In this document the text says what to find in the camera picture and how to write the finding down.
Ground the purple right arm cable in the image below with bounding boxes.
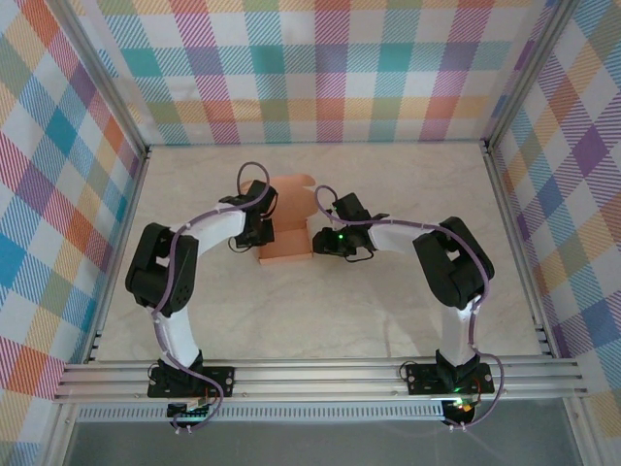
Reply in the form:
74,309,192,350
314,183,509,433

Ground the slotted grey cable duct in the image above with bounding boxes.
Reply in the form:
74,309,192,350
76,405,446,424

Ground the salmon pink paper box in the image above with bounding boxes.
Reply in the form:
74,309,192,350
241,173,315,267

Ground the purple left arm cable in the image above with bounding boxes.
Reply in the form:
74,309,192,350
152,161,273,436

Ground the aluminium mounting rail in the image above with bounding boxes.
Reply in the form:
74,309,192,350
51,356,589,405

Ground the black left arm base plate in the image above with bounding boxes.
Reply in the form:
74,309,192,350
147,364,237,399

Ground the aluminium side rail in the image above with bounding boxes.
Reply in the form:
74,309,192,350
82,148,152,365
482,140,559,360

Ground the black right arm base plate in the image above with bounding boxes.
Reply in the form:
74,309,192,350
404,361,496,395

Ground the aluminium frame post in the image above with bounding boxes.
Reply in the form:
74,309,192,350
56,0,150,155
482,0,583,150

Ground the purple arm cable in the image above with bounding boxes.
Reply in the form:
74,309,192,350
314,183,509,433
152,161,273,436

